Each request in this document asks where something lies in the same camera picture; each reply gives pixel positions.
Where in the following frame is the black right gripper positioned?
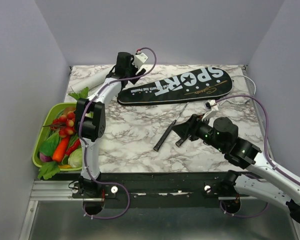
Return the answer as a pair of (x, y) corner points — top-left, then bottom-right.
(171, 113), (226, 152)

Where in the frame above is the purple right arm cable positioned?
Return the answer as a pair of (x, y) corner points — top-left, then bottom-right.
(214, 95), (300, 218)

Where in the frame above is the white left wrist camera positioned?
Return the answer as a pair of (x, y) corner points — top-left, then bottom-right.
(132, 52), (148, 69)

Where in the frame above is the white shuttlecock tube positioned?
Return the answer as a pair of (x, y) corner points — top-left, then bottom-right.
(70, 71), (109, 93)

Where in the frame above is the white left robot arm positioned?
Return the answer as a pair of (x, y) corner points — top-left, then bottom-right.
(75, 51), (148, 198)

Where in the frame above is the green leafy vegetable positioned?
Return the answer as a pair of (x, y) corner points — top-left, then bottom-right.
(39, 132), (60, 157)

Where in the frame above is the purple onion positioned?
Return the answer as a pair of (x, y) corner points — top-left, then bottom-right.
(39, 152), (53, 163)

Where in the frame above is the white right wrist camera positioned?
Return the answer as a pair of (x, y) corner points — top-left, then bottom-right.
(202, 100), (219, 120)

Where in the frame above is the black-handled badminton racket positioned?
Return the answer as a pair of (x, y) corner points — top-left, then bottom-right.
(174, 74), (257, 147)
(153, 102), (189, 152)

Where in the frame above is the black sport racket bag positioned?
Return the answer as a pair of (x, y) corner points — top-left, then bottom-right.
(117, 67), (233, 106)

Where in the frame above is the orange carrot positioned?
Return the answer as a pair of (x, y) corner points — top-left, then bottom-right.
(52, 136), (71, 163)

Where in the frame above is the red cherry tomato bunch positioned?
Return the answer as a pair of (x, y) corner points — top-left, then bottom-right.
(49, 110), (76, 138)

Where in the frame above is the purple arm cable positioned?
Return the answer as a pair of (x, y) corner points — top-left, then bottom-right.
(214, 95), (300, 218)
(77, 47), (158, 222)

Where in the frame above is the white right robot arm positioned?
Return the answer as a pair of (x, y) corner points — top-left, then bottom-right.
(172, 114), (300, 224)

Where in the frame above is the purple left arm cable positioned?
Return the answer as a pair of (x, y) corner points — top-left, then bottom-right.
(77, 47), (158, 222)

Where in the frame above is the green cabbage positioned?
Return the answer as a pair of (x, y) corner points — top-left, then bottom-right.
(68, 148), (83, 168)

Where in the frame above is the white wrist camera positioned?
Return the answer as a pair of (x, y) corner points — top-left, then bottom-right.
(202, 100), (219, 120)
(132, 52), (148, 69)

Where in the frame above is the aluminium frame rail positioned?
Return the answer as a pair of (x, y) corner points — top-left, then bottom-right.
(29, 180), (83, 202)

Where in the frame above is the red chili pepper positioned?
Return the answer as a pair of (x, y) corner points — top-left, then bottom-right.
(65, 138), (81, 156)

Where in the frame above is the green vegetable tray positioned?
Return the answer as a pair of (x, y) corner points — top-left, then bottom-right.
(32, 102), (82, 172)

